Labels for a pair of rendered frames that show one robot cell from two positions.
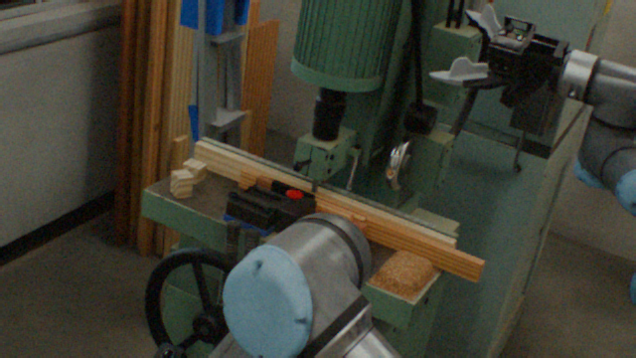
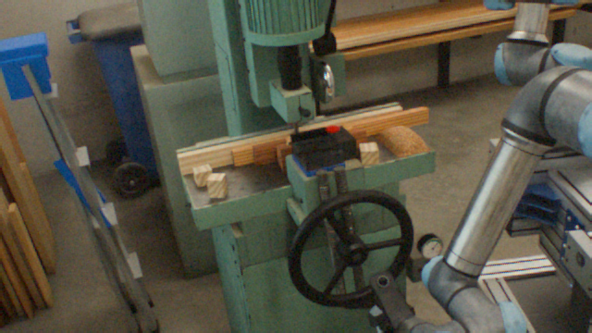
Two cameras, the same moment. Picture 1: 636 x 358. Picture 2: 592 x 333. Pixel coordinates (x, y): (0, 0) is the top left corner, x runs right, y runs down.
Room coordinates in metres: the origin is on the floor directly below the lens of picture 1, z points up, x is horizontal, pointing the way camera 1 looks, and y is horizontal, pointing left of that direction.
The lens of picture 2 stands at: (0.51, 0.85, 1.56)
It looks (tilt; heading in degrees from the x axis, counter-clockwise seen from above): 28 degrees down; 322
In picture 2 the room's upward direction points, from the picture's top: 6 degrees counter-clockwise
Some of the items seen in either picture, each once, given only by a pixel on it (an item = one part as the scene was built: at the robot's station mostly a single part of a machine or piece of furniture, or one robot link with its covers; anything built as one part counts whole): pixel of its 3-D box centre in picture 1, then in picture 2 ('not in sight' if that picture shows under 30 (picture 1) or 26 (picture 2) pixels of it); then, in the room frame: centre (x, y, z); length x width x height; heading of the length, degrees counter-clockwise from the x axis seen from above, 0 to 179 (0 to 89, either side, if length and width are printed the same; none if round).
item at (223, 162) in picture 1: (316, 199); (295, 139); (1.58, -0.01, 0.93); 0.60 x 0.02 x 0.05; 67
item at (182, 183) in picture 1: (181, 183); (217, 185); (1.54, 0.27, 0.92); 0.04 x 0.03 x 0.05; 39
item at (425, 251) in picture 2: not in sight; (428, 248); (1.27, -0.16, 0.65); 0.06 x 0.04 x 0.08; 67
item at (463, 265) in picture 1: (355, 222); (334, 135); (1.53, -0.09, 0.92); 0.54 x 0.02 x 0.04; 67
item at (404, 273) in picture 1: (405, 267); (401, 136); (1.39, -0.19, 0.92); 0.14 x 0.09 x 0.04; 157
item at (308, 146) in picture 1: (326, 154); (291, 101); (1.58, -0.01, 1.03); 0.14 x 0.07 x 0.09; 157
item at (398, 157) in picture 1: (400, 161); (323, 81); (1.64, -0.16, 1.02); 0.12 x 0.03 x 0.12; 157
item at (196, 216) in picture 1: (282, 245); (314, 178); (1.47, 0.04, 0.87); 0.61 x 0.30 x 0.06; 67
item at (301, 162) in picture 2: (270, 209); (325, 149); (1.38, 0.07, 0.99); 0.13 x 0.11 x 0.06; 67
